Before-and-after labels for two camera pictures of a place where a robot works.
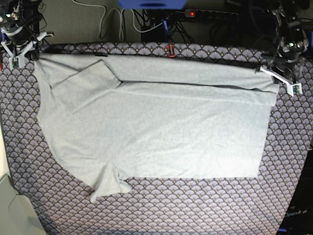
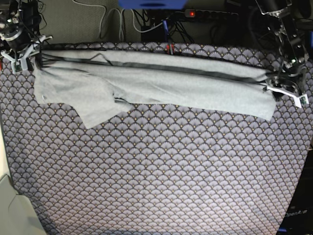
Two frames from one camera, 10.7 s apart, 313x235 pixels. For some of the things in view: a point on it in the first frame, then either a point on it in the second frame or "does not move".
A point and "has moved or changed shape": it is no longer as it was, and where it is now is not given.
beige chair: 17,215 does not move
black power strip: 210,15 does not move
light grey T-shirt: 114,119 has moved or changed shape
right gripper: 285,58 → 290,75
